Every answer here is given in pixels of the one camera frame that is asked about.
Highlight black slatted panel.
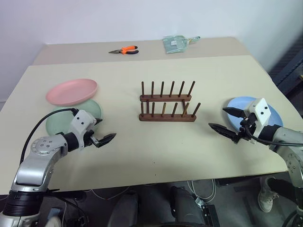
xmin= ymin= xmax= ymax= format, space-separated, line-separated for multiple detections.
xmin=267 ymin=39 xmax=303 ymax=100

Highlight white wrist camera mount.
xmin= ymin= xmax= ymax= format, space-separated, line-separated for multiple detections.
xmin=70 ymin=109 xmax=98 ymax=149
xmin=243 ymin=97 xmax=272 ymax=145

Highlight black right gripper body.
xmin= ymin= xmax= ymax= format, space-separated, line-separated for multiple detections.
xmin=232 ymin=113 xmax=257 ymax=144

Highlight wooden dish rack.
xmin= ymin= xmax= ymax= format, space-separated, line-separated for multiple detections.
xmin=138 ymin=80 xmax=202 ymax=123

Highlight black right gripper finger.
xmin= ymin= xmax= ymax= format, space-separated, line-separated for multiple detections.
xmin=208 ymin=122 xmax=239 ymax=143
xmin=222 ymin=106 xmax=247 ymax=119

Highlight orange handled pliers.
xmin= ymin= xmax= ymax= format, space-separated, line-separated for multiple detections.
xmin=108 ymin=45 xmax=140 ymax=56

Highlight pale green plastic dustpan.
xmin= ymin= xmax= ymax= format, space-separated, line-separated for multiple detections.
xmin=162 ymin=35 xmax=201 ymax=54

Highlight dark grey rounded shape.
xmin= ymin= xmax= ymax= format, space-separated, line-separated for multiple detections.
xmin=169 ymin=185 xmax=207 ymax=227
xmin=107 ymin=189 xmax=143 ymax=227

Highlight blue plate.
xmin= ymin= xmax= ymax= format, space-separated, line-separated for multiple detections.
xmin=226 ymin=96 xmax=284 ymax=131

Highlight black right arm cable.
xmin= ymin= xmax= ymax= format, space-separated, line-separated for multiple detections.
xmin=240 ymin=119 xmax=303 ymax=146

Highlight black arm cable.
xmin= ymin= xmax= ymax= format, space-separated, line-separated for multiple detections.
xmin=20 ymin=107 xmax=80 ymax=165
xmin=240 ymin=119 xmax=303 ymax=146

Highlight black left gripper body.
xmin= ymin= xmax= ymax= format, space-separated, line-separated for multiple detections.
xmin=89 ymin=131 xmax=100 ymax=148

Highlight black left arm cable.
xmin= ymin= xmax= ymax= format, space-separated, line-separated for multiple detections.
xmin=20 ymin=107 xmax=80 ymax=165

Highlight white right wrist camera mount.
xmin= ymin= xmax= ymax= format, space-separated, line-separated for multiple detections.
xmin=243 ymin=97 xmax=272 ymax=145

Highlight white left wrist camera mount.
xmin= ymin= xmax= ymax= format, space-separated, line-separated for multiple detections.
xmin=70 ymin=109 xmax=98 ymax=149

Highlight green plate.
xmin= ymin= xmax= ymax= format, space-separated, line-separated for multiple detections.
xmin=45 ymin=98 xmax=103 ymax=137

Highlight white cable bundle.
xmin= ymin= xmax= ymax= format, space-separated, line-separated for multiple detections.
xmin=186 ymin=179 xmax=216 ymax=203

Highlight pink plate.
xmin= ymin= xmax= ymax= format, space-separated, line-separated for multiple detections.
xmin=45 ymin=79 xmax=98 ymax=106

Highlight white sneaker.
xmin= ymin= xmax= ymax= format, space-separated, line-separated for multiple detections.
xmin=257 ymin=176 xmax=280 ymax=213

